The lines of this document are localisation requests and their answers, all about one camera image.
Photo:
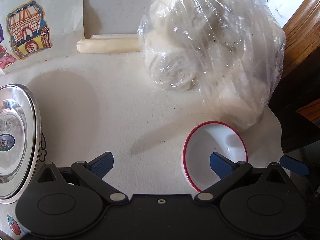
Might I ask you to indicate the plastic bag of buns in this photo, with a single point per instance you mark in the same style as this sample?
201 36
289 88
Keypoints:
231 50

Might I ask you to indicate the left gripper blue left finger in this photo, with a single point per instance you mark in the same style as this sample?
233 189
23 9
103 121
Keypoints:
96 168

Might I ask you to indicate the coloured houses drawing paper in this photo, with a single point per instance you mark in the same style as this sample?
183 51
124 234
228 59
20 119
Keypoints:
34 31

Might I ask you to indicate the cream rolling pin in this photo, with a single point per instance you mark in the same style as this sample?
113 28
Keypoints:
109 43

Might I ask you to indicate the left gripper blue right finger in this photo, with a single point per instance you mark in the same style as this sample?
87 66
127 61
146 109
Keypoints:
227 169

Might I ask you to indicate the white red-rimmed bowl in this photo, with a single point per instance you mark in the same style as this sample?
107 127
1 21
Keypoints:
202 141

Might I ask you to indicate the top steel plate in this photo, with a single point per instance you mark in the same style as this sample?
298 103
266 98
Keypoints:
15 142

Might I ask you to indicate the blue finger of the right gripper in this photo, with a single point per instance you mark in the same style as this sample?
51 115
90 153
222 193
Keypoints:
294 165

